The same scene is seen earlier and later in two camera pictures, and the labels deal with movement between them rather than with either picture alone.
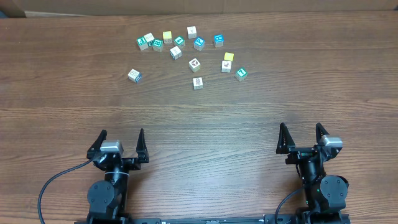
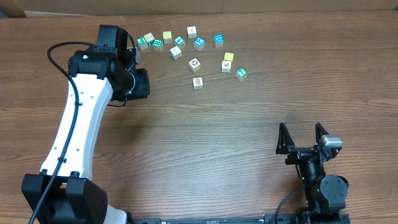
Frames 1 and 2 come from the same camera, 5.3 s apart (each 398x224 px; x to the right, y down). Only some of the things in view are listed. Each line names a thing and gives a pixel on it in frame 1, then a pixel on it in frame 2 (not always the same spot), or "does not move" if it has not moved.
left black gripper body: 129,163 to 140,87
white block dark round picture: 194,65 does not move
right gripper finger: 320,132 does not move
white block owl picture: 198,83 does not move
